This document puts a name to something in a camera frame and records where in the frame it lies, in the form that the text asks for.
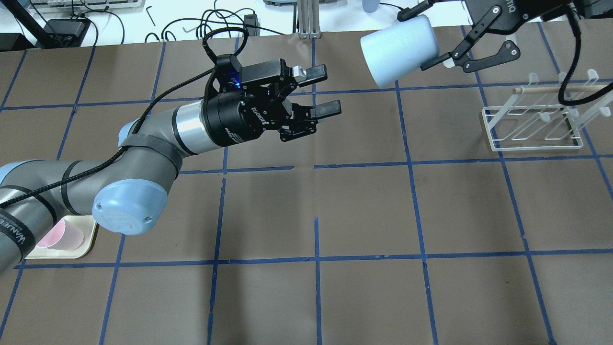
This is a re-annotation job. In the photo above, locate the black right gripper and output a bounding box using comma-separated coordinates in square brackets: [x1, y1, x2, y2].
[397, 0, 572, 73]

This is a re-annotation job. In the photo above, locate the pink plastic cup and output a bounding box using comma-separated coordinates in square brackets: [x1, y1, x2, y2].
[36, 219, 85, 251]

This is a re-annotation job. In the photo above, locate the cream plastic tray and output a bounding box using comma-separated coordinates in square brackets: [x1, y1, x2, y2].
[26, 216, 98, 260]

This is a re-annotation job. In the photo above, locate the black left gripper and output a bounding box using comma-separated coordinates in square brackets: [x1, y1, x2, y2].
[202, 65, 342, 147]

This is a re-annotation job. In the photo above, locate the black cable bundle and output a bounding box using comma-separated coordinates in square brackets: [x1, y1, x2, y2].
[145, 9, 288, 43]

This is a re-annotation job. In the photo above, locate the black box on desk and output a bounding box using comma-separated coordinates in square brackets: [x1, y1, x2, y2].
[43, 18, 91, 47]

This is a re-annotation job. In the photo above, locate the aluminium frame post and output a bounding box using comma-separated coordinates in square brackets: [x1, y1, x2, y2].
[297, 0, 321, 39]

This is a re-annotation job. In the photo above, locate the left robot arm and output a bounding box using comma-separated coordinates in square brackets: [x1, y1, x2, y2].
[1, 64, 341, 272]

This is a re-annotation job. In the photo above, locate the blue plastic cup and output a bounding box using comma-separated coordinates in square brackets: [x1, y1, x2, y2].
[360, 15, 439, 88]

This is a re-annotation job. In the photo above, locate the blue cup on desk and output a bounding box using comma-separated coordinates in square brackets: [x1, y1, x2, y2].
[361, 0, 380, 13]

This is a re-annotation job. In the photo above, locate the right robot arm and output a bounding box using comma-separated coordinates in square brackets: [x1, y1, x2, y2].
[397, 0, 612, 73]

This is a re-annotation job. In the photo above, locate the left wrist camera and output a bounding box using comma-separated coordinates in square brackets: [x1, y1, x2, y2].
[212, 53, 291, 92]

